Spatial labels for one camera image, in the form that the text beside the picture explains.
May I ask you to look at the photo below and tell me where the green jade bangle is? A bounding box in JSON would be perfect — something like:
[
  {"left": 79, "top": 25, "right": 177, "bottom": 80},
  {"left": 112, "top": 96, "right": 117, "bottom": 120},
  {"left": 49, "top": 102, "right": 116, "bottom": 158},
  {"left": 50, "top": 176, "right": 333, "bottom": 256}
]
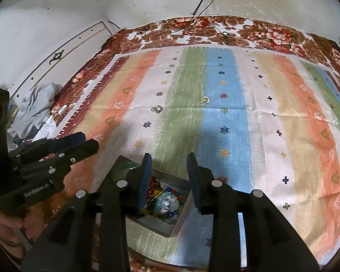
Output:
[{"left": 112, "top": 161, "right": 140, "bottom": 177}]

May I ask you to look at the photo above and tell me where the white crumpled cloth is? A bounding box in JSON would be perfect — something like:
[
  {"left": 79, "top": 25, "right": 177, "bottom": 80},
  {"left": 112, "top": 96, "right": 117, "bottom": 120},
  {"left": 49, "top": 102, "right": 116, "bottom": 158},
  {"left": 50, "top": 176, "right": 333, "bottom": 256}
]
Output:
[{"left": 35, "top": 116, "right": 58, "bottom": 140}]

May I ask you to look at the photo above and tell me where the brown floral blanket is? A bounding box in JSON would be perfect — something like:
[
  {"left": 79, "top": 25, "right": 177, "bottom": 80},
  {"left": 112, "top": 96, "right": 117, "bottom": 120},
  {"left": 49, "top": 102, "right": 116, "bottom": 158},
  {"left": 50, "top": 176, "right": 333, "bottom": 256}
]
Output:
[{"left": 0, "top": 15, "right": 340, "bottom": 272}]

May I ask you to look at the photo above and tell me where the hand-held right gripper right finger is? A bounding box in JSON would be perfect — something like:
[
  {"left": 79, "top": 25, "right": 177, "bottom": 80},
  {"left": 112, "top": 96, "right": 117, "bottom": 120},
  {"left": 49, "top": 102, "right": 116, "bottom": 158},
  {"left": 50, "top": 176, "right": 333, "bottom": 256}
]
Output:
[{"left": 186, "top": 152, "right": 319, "bottom": 272}]

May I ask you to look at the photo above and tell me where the rectangular metal tin box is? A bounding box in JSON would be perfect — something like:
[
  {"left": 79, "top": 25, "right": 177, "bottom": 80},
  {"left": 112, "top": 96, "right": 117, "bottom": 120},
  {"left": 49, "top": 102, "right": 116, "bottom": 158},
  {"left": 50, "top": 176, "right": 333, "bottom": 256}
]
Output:
[{"left": 102, "top": 155, "right": 194, "bottom": 238}]

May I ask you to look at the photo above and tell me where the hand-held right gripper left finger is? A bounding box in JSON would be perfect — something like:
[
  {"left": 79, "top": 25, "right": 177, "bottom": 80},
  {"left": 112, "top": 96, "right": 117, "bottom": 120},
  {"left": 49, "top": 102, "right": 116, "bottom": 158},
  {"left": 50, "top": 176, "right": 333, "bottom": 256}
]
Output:
[{"left": 20, "top": 153, "right": 153, "bottom": 272}]

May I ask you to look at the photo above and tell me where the light blue beaded bracelet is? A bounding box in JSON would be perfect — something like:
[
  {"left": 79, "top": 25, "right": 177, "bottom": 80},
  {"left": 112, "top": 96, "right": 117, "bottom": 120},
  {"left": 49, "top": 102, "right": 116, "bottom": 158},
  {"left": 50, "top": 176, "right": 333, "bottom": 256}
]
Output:
[{"left": 154, "top": 191, "right": 178, "bottom": 216}]

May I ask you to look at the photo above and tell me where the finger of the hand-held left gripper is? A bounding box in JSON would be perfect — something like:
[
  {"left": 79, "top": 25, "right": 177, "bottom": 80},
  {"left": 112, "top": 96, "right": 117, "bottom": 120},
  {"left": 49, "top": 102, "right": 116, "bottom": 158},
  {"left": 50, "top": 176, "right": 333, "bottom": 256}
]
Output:
[
  {"left": 17, "top": 139, "right": 100, "bottom": 174},
  {"left": 8, "top": 132, "right": 86, "bottom": 160}
]

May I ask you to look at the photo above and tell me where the grey crumpled cloth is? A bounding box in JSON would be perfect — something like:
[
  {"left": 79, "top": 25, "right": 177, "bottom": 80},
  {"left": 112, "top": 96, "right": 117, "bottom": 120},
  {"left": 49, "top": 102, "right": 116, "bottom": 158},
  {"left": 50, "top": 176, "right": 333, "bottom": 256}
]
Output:
[{"left": 10, "top": 82, "right": 63, "bottom": 143}]

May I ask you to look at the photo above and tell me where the white bed headboard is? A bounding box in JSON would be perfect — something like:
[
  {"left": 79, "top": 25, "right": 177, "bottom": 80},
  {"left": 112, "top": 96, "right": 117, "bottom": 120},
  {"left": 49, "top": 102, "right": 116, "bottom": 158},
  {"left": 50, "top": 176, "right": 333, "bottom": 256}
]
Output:
[{"left": 8, "top": 20, "right": 121, "bottom": 100}]

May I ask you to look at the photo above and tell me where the multicolour glass bead bracelet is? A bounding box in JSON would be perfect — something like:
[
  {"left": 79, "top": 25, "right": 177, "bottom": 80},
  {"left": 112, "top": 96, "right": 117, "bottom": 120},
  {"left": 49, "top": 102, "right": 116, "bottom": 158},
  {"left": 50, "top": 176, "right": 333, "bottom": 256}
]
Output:
[{"left": 141, "top": 186, "right": 185, "bottom": 222}]

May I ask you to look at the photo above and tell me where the red beaded bracelet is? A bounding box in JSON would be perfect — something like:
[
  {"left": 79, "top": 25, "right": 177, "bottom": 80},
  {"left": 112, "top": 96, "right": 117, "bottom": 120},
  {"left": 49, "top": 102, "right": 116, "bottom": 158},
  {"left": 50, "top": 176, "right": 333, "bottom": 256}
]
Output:
[{"left": 149, "top": 176, "right": 160, "bottom": 197}]

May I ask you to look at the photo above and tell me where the person's left forearm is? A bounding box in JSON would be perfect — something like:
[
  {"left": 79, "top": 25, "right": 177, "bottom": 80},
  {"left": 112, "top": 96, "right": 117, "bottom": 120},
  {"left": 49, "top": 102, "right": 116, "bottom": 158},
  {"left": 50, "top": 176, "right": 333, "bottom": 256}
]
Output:
[{"left": 0, "top": 214, "right": 27, "bottom": 262}]

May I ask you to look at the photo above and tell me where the white charging cable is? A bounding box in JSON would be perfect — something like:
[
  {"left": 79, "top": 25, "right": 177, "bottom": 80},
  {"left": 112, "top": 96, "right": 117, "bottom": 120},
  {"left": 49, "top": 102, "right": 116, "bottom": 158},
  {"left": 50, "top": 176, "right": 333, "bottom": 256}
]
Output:
[{"left": 210, "top": 17, "right": 244, "bottom": 41}]

